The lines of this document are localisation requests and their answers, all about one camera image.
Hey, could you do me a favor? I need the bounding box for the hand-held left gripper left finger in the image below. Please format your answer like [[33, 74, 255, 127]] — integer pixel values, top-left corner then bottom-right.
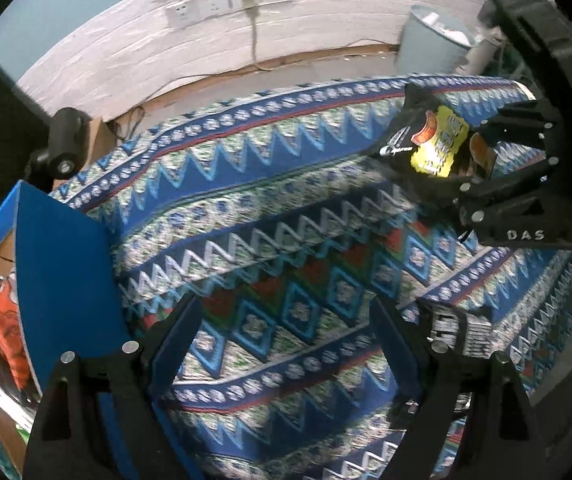
[[26, 292, 207, 480]]

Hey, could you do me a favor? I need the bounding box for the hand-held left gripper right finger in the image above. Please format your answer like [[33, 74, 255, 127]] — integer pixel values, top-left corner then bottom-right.
[[368, 297, 547, 480]]

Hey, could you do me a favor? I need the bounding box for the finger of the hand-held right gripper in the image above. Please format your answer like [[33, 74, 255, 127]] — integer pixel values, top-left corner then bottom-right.
[[471, 100, 567, 153], [453, 157, 559, 228]]

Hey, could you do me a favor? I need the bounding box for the black snack packet yellow label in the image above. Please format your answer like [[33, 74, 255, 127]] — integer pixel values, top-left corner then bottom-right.
[[366, 82, 499, 196]]

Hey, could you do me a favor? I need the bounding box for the blue cardboard box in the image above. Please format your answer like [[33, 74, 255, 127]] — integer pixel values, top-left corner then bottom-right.
[[0, 180, 207, 480]]

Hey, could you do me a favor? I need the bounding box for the orange snack packet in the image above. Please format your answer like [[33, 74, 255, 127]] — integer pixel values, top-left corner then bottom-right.
[[0, 270, 34, 391]]

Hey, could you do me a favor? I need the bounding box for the black white striped packet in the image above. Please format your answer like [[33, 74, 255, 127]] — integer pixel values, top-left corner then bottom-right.
[[428, 305, 494, 358]]

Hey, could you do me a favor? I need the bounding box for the white pipe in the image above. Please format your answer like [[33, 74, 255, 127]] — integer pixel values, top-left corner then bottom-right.
[[466, 35, 504, 76]]

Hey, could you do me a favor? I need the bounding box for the grey metal bucket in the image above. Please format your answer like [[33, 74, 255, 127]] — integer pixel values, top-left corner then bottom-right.
[[396, 4, 477, 78]]

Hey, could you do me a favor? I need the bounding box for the blue patterned tablecloth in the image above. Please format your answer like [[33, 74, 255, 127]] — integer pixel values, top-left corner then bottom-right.
[[48, 74, 572, 480]]

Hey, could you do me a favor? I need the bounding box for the brown cardboard box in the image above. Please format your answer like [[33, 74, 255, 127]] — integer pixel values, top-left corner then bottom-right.
[[83, 117, 119, 166]]

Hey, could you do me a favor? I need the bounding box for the thin black cable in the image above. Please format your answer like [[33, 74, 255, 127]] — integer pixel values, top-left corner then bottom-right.
[[116, 102, 147, 136]]

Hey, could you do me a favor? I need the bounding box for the black clamp mount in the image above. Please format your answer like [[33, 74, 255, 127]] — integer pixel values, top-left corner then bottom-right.
[[23, 107, 91, 191]]

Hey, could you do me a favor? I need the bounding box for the white charger cable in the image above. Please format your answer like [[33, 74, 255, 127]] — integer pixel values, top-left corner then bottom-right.
[[241, 0, 261, 73]]

